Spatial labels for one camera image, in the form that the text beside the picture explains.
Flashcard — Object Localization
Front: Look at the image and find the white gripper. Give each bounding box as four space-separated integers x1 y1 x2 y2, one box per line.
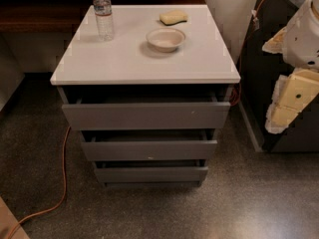
262 0 319 134

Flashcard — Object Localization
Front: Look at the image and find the grey bottom drawer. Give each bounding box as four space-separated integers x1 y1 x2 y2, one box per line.
93 159 208 183

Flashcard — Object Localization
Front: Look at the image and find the grey drawer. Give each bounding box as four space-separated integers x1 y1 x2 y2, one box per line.
82 129 217 161
63 89 230 130
93 159 208 183

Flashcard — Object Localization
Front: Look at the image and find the white top grey drawer cabinet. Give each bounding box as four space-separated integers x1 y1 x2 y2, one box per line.
51 5 240 187

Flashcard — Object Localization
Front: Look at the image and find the grey middle drawer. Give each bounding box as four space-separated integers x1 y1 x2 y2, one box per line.
82 129 217 161

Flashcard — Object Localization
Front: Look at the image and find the grey top drawer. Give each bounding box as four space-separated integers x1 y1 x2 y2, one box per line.
63 89 230 130

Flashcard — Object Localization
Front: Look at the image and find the dark cabinet on right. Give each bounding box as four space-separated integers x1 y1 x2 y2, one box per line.
238 0 319 152

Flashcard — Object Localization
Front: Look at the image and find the beige bowl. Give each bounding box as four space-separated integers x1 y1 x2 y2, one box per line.
146 28 185 53

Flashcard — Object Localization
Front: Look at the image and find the yellow sponge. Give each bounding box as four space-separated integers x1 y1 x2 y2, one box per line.
159 10 188 26

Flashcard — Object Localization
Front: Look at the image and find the clear plastic water bottle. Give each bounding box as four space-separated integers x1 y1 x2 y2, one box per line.
93 0 114 41

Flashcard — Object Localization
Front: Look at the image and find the orange extension cable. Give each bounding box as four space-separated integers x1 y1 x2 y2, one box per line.
4 125 72 239

